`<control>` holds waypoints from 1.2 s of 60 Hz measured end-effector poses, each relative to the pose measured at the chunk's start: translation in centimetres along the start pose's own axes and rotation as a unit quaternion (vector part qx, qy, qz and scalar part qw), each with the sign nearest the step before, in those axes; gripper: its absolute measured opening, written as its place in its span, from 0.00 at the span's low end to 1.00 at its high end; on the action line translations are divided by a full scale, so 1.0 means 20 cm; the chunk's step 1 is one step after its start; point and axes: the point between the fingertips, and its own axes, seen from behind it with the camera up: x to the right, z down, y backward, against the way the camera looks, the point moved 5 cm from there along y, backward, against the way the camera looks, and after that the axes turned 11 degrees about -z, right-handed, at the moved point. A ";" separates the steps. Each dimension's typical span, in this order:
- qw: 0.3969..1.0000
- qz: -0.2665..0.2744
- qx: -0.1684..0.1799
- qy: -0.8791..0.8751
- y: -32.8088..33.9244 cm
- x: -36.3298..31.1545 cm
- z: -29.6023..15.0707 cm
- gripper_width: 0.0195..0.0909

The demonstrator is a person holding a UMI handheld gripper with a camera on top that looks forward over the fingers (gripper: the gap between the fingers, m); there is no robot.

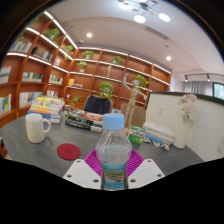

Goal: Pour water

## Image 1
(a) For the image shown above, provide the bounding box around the grey curtain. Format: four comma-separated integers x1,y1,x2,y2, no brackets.
182,80,214,98

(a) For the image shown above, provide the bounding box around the stack of white books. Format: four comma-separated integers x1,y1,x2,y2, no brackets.
142,120,176,146

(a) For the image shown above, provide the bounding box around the small green-white box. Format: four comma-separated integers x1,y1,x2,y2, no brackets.
128,125,147,145

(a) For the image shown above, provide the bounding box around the black track light rail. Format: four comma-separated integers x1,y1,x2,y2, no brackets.
184,73,224,83

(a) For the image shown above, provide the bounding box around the white vase with flowers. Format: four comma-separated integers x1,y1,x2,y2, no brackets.
172,93,198,150

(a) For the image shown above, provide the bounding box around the wooden artist mannequin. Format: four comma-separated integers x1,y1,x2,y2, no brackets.
121,73,148,129

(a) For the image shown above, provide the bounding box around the stack of dark books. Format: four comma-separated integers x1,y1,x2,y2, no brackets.
64,108,104,134

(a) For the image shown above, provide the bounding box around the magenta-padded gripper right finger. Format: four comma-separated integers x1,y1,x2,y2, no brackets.
125,148,166,190

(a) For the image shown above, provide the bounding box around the branched ceiling light fixture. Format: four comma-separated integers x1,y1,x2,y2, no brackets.
118,0,172,24

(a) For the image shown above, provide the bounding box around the white ceramic mug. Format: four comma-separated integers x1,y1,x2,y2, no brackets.
25,113,52,144

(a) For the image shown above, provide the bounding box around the clear blue-capped water bottle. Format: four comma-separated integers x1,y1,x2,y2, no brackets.
95,112,133,191

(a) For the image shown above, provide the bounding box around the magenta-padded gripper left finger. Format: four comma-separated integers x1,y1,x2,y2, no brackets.
62,148,104,191

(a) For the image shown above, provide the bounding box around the stack of colourful books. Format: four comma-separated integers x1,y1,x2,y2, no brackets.
27,96,66,125

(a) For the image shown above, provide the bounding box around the flat round red coaster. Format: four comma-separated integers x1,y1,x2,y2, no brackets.
56,143,82,161

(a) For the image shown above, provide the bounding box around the wooden wall shelf unit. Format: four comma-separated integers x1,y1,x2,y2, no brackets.
0,11,173,129

